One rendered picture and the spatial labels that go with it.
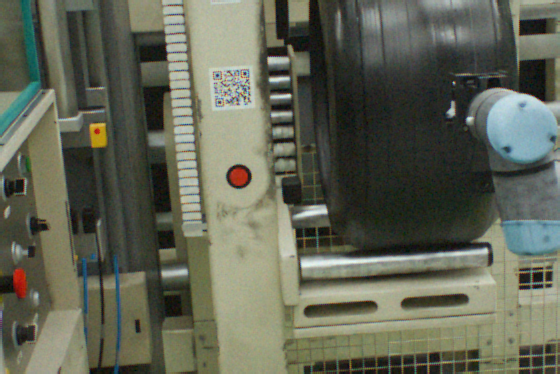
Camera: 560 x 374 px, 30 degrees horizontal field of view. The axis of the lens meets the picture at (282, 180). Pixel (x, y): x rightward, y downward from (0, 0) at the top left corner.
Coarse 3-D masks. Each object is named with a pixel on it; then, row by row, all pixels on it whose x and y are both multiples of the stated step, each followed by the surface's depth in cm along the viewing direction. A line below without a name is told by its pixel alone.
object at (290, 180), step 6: (282, 180) 207; (288, 180) 206; (294, 180) 205; (282, 186) 205; (288, 186) 205; (294, 186) 205; (300, 186) 205; (282, 192) 207; (288, 192) 205; (294, 192) 205; (300, 192) 205; (288, 198) 205; (294, 198) 205; (300, 198) 206; (288, 204) 206
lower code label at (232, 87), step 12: (216, 72) 181; (228, 72) 181; (240, 72) 181; (252, 72) 181; (216, 84) 181; (228, 84) 181; (240, 84) 181; (252, 84) 182; (216, 96) 182; (228, 96) 182; (240, 96) 182; (252, 96) 182; (216, 108) 182; (228, 108) 183; (240, 108) 183
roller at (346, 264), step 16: (304, 256) 185; (320, 256) 185; (336, 256) 185; (352, 256) 184; (368, 256) 184; (384, 256) 184; (400, 256) 184; (416, 256) 184; (432, 256) 184; (448, 256) 184; (464, 256) 185; (480, 256) 185; (304, 272) 184; (320, 272) 184; (336, 272) 184; (352, 272) 184; (368, 272) 185; (384, 272) 185; (400, 272) 185
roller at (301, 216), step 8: (296, 208) 211; (304, 208) 211; (312, 208) 211; (320, 208) 211; (296, 216) 210; (304, 216) 211; (312, 216) 211; (320, 216) 211; (296, 224) 211; (304, 224) 211; (312, 224) 211; (320, 224) 211; (328, 224) 212
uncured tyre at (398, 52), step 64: (320, 0) 175; (384, 0) 165; (448, 0) 165; (320, 64) 210; (384, 64) 163; (448, 64) 163; (512, 64) 166; (320, 128) 211; (384, 128) 164; (384, 192) 169; (448, 192) 170
